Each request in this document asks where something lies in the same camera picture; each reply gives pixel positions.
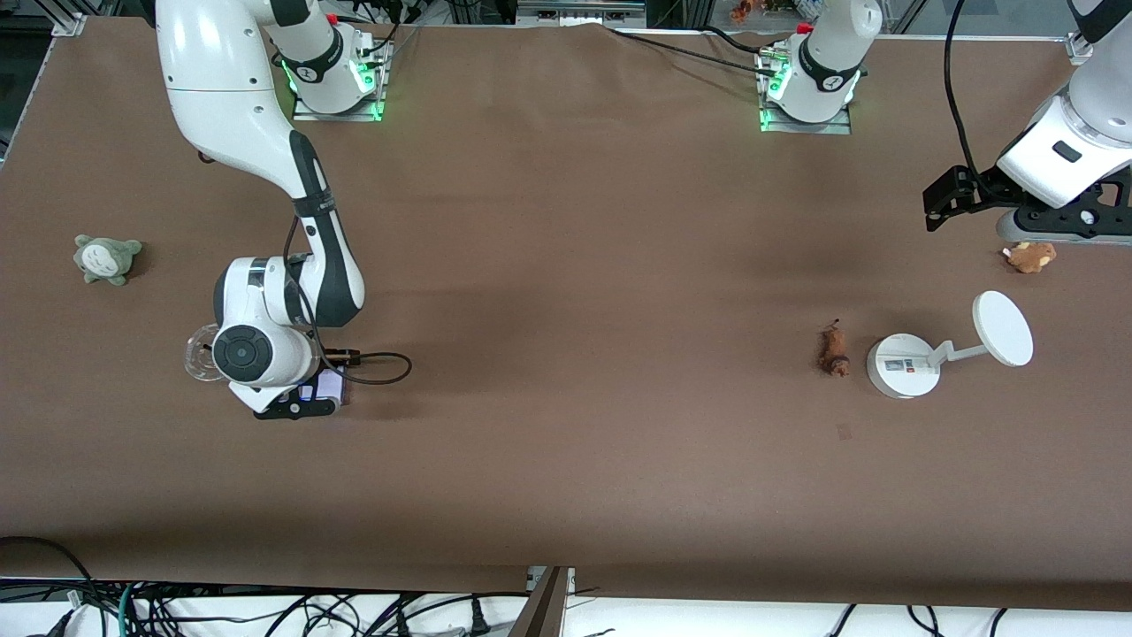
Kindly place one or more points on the orange figurine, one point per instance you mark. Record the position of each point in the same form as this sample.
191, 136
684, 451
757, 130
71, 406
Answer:
741, 11

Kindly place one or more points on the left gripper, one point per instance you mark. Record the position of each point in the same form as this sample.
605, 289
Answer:
982, 193

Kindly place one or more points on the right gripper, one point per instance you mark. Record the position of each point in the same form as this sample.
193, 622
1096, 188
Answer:
315, 381

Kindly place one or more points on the lavender rectangular box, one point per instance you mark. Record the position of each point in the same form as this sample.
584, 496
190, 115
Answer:
329, 385

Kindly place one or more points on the grey green plush toy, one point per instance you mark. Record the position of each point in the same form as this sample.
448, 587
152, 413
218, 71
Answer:
106, 259

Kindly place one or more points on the brown lion statue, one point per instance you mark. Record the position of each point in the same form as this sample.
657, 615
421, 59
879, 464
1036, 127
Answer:
833, 352

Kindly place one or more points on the brown table support beam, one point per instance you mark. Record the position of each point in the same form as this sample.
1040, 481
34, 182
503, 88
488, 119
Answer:
541, 610

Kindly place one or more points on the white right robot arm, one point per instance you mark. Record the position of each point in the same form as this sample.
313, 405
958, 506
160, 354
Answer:
230, 97

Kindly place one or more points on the clear plastic cup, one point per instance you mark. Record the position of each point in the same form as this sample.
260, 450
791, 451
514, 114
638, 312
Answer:
196, 358

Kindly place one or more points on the brown plush toy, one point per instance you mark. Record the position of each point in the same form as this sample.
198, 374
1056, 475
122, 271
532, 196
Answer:
1030, 257

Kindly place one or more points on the white metal bracket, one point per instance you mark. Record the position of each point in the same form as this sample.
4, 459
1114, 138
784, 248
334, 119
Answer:
533, 579

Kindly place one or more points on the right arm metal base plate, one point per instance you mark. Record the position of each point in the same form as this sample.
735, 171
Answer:
340, 113

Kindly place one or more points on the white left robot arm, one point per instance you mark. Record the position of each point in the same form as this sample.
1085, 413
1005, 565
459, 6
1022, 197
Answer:
1101, 97

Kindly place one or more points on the black right camera mount plate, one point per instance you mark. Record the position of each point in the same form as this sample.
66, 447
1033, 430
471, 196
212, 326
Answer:
296, 409

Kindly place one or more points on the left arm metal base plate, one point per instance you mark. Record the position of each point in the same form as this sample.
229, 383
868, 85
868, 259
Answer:
805, 126

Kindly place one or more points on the grey metal box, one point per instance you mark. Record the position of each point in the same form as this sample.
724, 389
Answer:
579, 11

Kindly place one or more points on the black power plug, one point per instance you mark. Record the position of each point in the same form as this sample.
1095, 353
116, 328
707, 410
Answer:
478, 619

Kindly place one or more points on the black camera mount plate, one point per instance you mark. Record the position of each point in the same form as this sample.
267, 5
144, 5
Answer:
1088, 219
296, 409

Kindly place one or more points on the black left camera mount plate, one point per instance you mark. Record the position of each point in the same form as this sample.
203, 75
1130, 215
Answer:
1088, 219

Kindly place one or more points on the aluminium frame corner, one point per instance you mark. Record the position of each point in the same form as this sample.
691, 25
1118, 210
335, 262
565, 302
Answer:
69, 19

